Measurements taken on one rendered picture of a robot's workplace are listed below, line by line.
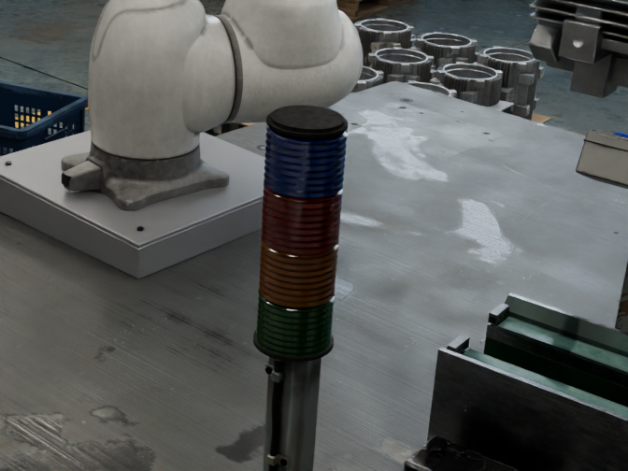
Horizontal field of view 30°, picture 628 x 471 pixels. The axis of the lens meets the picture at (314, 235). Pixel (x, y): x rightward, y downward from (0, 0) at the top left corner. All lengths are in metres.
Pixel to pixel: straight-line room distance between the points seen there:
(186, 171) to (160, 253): 0.16
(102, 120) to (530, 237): 0.64
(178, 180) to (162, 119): 0.10
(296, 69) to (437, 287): 0.36
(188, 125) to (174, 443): 0.55
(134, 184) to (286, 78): 0.26
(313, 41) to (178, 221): 0.31
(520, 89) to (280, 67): 2.07
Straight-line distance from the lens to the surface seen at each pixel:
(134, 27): 1.58
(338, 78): 1.69
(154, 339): 1.40
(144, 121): 1.60
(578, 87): 0.99
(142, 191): 1.62
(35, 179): 1.70
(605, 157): 1.34
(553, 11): 0.95
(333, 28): 1.67
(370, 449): 1.23
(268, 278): 0.89
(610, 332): 1.23
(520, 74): 3.63
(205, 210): 1.61
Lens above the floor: 1.49
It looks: 24 degrees down
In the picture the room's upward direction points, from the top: 4 degrees clockwise
